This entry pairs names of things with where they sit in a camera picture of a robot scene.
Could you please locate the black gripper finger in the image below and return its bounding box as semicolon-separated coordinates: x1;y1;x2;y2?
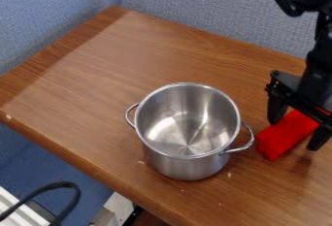
268;92;288;125
307;123;332;151

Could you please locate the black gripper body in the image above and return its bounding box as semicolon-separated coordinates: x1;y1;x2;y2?
267;70;332;123

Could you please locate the red block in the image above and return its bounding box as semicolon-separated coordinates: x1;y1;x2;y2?
256;110;319;161

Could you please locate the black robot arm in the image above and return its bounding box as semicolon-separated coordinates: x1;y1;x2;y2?
267;0;332;151

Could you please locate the stainless steel metal pot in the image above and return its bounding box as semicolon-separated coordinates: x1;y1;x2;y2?
125;82;252;180

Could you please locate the white box under table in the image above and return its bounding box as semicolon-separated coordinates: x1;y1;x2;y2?
89;192;134;226

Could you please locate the black cable loop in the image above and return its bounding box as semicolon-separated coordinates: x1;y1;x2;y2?
0;180;83;226

